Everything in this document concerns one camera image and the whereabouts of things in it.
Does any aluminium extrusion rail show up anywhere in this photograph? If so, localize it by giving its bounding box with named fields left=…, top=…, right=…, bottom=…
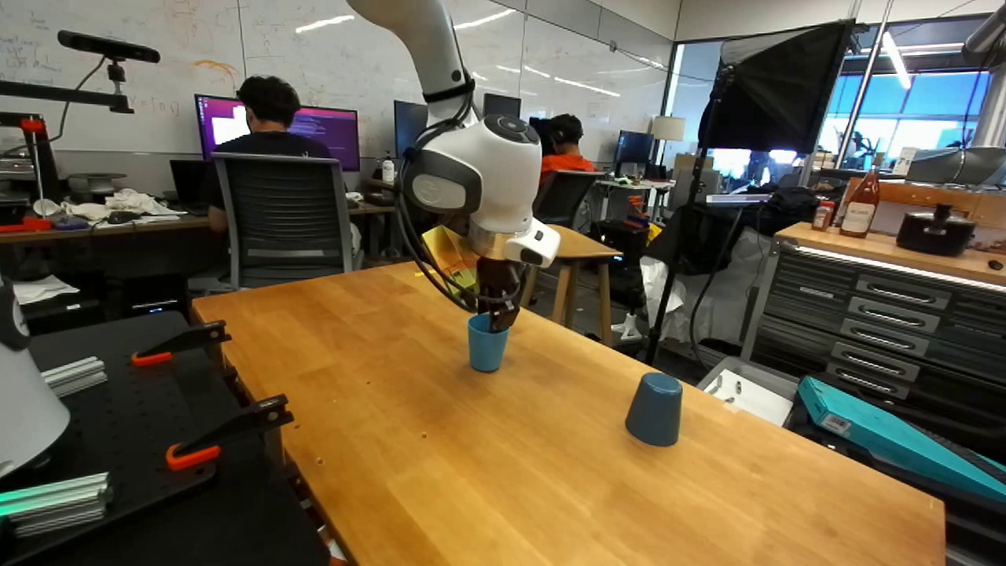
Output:
left=35, top=353, right=110, bottom=399
left=0, top=469, right=114, bottom=541

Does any grey mesh office chair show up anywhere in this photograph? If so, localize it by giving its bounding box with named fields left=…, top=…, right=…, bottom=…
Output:
left=208, top=150, right=358, bottom=293

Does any black hanging cloth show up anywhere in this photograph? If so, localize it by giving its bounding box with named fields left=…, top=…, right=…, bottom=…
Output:
left=615, top=200, right=783, bottom=319

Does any purple screen monitor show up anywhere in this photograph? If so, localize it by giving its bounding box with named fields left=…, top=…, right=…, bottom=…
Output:
left=191, top=91, right=363, bottom=176

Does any black clamp orange handle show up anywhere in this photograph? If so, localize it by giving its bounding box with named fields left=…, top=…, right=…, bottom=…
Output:
left=128, top=319, right=234, bottom=371
left=164, top=394, right=295, bottom=476

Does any black camera on boom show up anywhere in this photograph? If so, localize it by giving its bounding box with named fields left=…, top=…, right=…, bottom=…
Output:
left=0, top=29, right=164, bottom=116

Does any white lamp shade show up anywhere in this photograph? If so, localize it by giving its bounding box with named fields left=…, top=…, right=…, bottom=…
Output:
left=643, top=114, right=687, bottom=146

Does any light blue plastic cup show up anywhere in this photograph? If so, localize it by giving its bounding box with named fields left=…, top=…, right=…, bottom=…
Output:
left=466, top=309, right=512, bottom=378

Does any amber bottle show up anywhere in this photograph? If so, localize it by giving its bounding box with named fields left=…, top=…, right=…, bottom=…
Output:
left=837, top=169, right=883, bottom=238

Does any dark upright monitor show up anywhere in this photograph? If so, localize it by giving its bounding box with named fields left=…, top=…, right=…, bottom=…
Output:
left=391, top=97, right=431, bottom=162

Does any person in orange shirt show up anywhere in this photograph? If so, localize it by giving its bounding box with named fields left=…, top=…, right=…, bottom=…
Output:
left=528, top=110, right=603, bottom=200

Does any black pot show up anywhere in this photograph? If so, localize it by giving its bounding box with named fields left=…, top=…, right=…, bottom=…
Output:
left=896, top=200, right=978, bottom=257

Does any white cloth pile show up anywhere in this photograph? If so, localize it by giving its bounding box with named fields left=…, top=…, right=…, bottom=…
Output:
left=35, top=186, right=184, bottom=230

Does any grey drawer cabinet wooden top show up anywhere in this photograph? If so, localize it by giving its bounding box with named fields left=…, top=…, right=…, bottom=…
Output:
left=738, top=217, right=1006, bottom=421

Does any person in black shirt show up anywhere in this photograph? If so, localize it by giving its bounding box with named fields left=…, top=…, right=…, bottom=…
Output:
left=204, top=73, right=336, bottom=232

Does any yellow bag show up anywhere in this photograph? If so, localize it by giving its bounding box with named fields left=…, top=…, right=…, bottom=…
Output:
left=417, top=223, right=485, bottom=297

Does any black mesh office chair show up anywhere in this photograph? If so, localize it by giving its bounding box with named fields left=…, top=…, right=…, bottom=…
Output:
left=530, top=169, right=611, bottom=230

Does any wooden stool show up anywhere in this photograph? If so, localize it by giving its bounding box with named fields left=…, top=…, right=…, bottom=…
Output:
left=522, top=221, right=622, bottom=345

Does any long wooden desk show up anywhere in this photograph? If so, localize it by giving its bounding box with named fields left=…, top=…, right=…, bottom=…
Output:
left=0, top=199, right=403, bottom=277

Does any dark blue upturned cup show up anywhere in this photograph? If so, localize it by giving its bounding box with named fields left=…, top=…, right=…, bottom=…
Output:
left=622, top=371, right=685, bottom=449

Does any black case teal lid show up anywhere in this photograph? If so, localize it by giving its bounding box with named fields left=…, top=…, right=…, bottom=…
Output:
left=787, top=375, right=1006, bottom=515

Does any black jacket pile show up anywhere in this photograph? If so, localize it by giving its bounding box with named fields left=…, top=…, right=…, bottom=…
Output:
left=747, top=186, right=819, bottom=238

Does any black softbox light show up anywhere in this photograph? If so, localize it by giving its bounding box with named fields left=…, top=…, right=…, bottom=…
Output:
left=696, top=15, right=858, bottom=157

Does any black light stand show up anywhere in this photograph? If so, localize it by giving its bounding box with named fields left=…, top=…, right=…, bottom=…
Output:
left=637, top=97, right=731, bottom=367

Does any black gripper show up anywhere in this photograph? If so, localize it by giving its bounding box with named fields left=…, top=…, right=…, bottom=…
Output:
left=475, top=251, right=528, bottom=338

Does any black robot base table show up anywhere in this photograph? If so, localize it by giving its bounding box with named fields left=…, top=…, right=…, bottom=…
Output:
left=0, top=309, right=331, bottom=566

